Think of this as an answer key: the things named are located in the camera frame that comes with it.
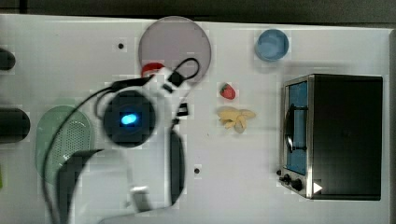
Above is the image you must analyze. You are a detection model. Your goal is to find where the dark grey cup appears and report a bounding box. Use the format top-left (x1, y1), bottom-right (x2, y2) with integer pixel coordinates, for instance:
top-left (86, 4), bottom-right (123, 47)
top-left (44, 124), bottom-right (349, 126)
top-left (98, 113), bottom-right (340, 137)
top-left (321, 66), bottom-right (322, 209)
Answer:
top-left (0, 49), bottom-right (16, 70)

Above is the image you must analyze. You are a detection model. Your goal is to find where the grey round plate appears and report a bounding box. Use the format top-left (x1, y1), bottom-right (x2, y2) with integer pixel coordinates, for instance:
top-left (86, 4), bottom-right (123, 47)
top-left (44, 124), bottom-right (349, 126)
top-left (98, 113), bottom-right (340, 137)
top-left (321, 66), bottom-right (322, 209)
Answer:
top-left (137, 16), bottom-right (211, 86)

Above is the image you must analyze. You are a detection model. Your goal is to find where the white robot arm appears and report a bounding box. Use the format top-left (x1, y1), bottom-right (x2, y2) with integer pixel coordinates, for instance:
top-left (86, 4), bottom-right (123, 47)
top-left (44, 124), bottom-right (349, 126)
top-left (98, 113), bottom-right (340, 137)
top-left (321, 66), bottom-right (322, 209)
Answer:
top-left (56, 67), bottom-right (189, 224)

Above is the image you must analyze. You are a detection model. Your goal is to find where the black round bowl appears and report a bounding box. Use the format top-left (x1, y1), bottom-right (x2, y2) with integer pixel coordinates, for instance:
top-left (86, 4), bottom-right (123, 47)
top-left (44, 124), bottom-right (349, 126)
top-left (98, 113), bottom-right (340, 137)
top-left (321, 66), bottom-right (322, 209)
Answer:
top-left (0, 107), bottom-right (31, 144)

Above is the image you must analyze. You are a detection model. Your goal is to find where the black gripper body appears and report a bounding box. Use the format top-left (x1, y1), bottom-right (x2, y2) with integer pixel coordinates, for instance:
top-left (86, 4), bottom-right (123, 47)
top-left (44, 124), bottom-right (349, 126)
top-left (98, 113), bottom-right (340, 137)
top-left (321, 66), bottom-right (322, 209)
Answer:
top-left (173, 103), bottom-right (189, 125)

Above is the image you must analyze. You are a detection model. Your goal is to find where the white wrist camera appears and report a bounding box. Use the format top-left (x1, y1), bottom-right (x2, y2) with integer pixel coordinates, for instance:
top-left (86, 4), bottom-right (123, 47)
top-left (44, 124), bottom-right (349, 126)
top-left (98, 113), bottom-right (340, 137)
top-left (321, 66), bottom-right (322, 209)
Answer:
top-left (163, 72), bottom-right (186, 93)

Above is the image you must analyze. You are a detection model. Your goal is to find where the green oval strainer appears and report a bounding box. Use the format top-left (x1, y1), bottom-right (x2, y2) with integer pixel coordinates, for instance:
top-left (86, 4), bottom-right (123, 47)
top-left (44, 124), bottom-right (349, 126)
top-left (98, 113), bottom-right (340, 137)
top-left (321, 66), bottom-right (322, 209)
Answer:
top-left (35, 105), bottom-right (93, 185)

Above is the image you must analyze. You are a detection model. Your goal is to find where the yellow plush banana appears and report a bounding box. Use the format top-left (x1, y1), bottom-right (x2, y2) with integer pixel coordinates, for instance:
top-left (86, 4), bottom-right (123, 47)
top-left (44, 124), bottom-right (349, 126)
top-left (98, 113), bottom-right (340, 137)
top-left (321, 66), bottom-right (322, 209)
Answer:
top-left (217, 107), bottom-right (256, 133)

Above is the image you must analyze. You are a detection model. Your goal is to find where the blue cup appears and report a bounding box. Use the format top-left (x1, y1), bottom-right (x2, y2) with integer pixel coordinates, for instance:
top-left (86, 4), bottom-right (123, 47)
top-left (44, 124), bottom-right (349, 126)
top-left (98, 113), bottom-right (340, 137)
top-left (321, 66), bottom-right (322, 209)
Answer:
top-left (254, 29), bottom-right (290, 62)

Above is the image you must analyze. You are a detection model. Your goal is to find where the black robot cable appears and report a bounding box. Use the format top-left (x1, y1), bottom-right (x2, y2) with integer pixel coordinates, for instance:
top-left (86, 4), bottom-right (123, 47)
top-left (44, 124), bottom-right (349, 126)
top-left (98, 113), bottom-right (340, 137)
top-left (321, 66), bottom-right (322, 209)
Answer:
top-left (41, 57), bottom-right (201, 224)

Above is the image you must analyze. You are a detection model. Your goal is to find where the silver toaster oven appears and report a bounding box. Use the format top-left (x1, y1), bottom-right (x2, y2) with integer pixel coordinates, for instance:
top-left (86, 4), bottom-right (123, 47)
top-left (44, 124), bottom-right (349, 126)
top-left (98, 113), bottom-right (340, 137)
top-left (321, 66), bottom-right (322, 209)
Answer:
top-left (276, 74), bottom-right (383, 201)

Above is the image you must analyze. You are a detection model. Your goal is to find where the red plush strawberry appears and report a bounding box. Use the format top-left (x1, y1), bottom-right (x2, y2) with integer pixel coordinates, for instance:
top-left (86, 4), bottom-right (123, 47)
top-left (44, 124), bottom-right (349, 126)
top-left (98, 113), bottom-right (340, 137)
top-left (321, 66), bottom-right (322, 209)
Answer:
top-left (219, 83), bottom-right (236, 100)

